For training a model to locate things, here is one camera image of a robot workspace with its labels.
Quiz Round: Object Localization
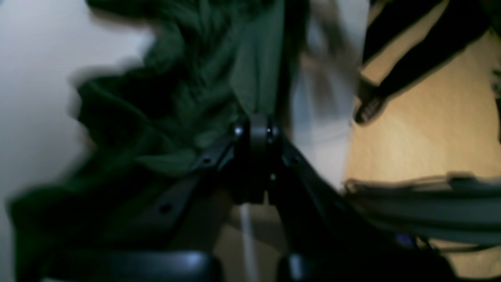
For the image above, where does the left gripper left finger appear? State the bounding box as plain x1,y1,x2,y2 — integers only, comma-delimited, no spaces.
43,116,258,282

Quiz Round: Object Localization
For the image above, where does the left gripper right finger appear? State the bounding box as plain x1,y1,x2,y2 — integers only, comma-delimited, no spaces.
258,116,458,282

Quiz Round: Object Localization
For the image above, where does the dark green long-sleeve t-shirt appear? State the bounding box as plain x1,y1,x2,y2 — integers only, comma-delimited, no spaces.
9,0,310,282

